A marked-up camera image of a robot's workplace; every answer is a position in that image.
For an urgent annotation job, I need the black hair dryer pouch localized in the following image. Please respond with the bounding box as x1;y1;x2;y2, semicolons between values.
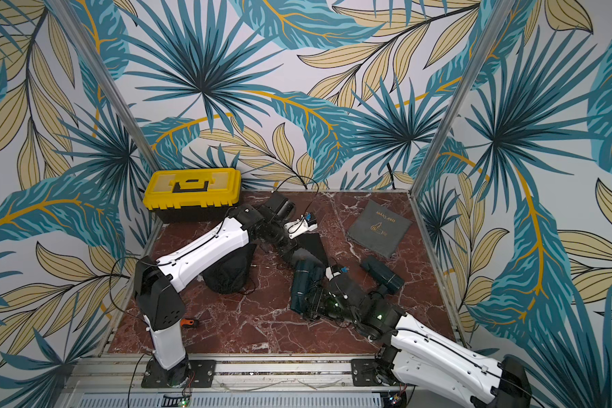
201;243;257;295

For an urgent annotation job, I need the plain black drawstring pouch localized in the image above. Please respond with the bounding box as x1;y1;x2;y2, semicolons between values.
291;232;329;269

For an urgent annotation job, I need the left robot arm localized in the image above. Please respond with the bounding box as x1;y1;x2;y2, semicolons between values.
134;191;317;372

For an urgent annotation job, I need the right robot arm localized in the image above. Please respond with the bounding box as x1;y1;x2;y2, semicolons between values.
304;272;532;407

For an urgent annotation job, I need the grey hair dryer pouch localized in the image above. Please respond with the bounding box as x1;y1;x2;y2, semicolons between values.
347;200;412;258

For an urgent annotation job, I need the yellow black toolbox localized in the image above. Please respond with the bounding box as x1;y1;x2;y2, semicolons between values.
143;168;241;224

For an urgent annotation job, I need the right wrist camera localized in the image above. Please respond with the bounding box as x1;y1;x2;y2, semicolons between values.
326;263;349;280

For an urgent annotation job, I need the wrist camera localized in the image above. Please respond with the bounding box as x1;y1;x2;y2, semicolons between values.
284;212;318;239
326;263;349;280

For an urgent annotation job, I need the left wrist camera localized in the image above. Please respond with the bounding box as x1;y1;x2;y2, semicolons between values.
284;212;318;239

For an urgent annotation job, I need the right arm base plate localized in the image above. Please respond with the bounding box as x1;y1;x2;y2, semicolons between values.
350;358;423;388

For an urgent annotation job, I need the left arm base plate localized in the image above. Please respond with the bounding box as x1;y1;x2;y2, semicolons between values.
141;358;216;389

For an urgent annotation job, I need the aluminium front rail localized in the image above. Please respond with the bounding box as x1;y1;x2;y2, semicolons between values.
59;355;399;402

